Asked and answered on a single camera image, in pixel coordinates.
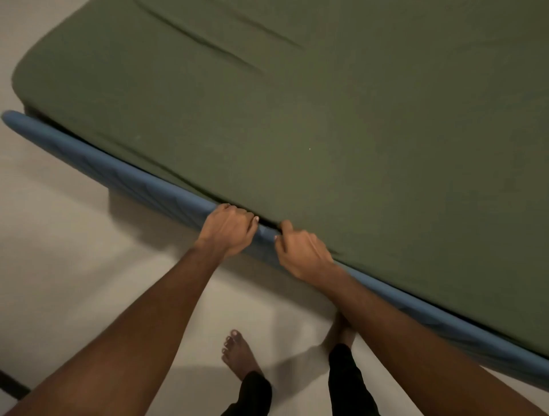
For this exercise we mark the person's right hand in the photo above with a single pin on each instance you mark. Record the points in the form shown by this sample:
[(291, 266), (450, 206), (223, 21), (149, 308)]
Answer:
[(302, 257)]

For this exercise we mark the person's foot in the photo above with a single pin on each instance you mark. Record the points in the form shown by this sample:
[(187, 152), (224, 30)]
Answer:
[(341, 334), (240, 353)]

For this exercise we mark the person's right foot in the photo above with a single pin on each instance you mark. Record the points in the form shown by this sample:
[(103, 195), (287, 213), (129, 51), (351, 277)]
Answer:
[(341, 334)]

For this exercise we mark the black trousers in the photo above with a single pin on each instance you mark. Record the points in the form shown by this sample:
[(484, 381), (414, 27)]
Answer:
[(349, 385)]

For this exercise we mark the person's left foot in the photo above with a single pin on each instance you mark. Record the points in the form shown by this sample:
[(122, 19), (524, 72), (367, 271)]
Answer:
[(240, 353)]

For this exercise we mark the person's left thumb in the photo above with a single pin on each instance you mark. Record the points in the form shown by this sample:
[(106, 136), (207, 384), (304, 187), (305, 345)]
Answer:
[(251, 227)]

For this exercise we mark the person's right thumb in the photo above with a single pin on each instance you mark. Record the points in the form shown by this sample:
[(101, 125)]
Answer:
[(279, 245)]

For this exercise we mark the person's left forearm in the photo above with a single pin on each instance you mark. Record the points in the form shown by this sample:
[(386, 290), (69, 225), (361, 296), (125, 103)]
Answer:
[(128, 330)]

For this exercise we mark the person's right forearm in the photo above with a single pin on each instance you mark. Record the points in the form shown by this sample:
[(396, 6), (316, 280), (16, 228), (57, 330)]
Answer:
[(407, 343)]

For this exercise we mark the blue padded bed frame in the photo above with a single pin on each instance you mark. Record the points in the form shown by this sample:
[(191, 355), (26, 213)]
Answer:
[(141, 182)]

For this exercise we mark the green bed sheet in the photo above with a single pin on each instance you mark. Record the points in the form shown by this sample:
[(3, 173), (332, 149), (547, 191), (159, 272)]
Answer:
[(309, 107)]

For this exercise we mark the person's left hand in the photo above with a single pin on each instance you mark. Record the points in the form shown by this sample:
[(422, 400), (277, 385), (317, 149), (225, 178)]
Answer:
[(225, 231)]

